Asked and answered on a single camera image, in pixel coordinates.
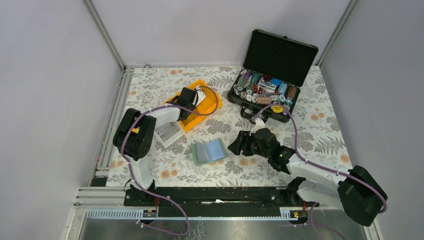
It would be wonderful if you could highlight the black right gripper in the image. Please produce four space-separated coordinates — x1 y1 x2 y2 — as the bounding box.
227 130 271 159

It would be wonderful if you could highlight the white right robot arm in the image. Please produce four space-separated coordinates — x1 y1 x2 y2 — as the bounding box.
227 118 388 227

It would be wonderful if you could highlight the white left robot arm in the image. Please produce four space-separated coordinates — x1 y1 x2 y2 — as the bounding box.
112 85 207 206

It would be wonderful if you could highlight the floral table mat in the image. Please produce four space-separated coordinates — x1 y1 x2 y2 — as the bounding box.
124 66 352 187

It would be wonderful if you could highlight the white storage bin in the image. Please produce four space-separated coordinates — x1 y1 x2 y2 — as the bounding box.
153 121 186 149

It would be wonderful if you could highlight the orange poker chip stack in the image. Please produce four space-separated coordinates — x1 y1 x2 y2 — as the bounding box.
254 94 271 105

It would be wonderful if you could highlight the yellow big blind chip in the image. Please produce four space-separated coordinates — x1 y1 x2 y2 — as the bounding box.
271 105 284 114

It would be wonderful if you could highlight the black poker chip case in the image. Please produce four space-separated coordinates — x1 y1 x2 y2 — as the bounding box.
227 29 319 123

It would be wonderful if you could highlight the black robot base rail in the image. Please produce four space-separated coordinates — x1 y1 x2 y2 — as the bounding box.
123 184 313 220

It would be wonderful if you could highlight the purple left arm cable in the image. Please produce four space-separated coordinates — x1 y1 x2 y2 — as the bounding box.
119 85 220 237

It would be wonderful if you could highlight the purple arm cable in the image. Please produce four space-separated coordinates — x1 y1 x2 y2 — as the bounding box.
250 103 388 240
119 85 220 237

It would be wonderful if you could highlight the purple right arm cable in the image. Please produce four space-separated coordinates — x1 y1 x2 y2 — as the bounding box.
250 103 388 240

